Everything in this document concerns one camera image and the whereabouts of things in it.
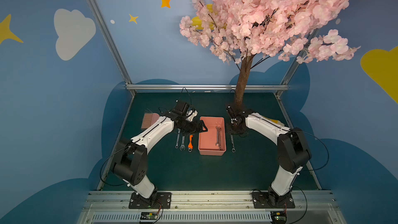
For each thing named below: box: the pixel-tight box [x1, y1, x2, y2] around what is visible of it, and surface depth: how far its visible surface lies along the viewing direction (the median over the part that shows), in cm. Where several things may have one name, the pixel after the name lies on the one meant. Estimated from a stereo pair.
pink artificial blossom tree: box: [179, 0, 361, 110], surface depth 57 cm
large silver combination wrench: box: [179, 135, 186, 152], surface depth 95 cm
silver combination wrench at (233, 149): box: [230, 134, 236, 153], surface depth 95 cm
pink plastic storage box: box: [197, 116, 226, 157], surface depth 98 cm
